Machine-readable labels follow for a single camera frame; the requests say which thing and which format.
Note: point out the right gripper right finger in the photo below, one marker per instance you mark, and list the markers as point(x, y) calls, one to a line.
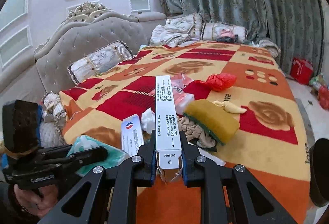
point(203, 173)

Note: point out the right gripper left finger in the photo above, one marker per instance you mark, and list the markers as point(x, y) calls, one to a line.
point(137, 171)

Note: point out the long white cardboard box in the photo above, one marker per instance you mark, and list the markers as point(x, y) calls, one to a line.
point(168, 144)

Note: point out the red plastic bag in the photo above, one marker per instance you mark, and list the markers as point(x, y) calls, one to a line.
point(218, 82)

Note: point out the pink plastic wrapper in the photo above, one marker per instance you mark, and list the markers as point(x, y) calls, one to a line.
point(180, 81)

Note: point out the white foam block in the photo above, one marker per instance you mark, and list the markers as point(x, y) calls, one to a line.
point(182, 102)

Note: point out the left forearm dark sleeve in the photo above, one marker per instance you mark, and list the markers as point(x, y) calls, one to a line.
point(11, 211)

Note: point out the person's left hand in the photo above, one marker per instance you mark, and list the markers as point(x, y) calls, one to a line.
point(33, 203)

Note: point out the teal tissue pack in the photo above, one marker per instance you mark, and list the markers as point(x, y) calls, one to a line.
point(102, 154)

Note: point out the small white medicine box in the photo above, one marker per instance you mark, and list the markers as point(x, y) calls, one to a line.
point(131, 135)

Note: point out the fringed pillow at bedside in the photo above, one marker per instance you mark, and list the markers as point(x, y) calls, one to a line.
point(53, 121)

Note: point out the beige scrunched cloth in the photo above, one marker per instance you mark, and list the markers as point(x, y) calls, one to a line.
point(196, 134)

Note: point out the crumpled white tissue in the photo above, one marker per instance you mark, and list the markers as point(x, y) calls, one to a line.
point(148, 121)

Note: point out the yellow green sponge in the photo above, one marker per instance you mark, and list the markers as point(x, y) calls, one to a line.
point(218, 123)

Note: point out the crumpled yellow paper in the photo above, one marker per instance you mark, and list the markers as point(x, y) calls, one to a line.
point(230, 107)

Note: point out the orange red patterned blanket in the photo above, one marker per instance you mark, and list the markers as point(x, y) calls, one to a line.
point(240, 94)

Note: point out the white bolster pillow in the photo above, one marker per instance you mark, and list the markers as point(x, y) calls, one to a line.
point(99, 61)

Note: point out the red bag on floor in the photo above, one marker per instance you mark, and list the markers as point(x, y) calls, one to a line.
point(323, 97)

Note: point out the red gift bag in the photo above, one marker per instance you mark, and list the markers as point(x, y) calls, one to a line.
point(301, 70)

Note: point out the white square cushion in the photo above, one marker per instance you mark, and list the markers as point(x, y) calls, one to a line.
point(176, 31)

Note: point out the far embroidered bolster pillow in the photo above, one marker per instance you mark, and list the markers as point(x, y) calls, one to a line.
point(215, 31)

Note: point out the grey tufted headboard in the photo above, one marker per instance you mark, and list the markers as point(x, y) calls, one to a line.
point(81, 34)

